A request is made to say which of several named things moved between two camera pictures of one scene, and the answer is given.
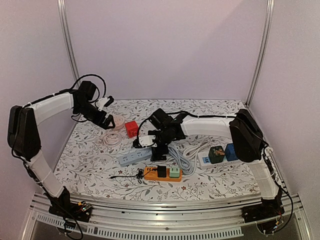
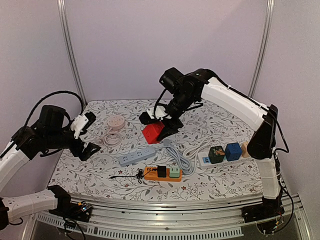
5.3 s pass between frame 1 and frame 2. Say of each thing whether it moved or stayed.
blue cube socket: stayed
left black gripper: moved
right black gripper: moved
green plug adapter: stayed
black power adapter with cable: stayed
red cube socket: moved
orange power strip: stayed
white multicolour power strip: stayed
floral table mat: stayed
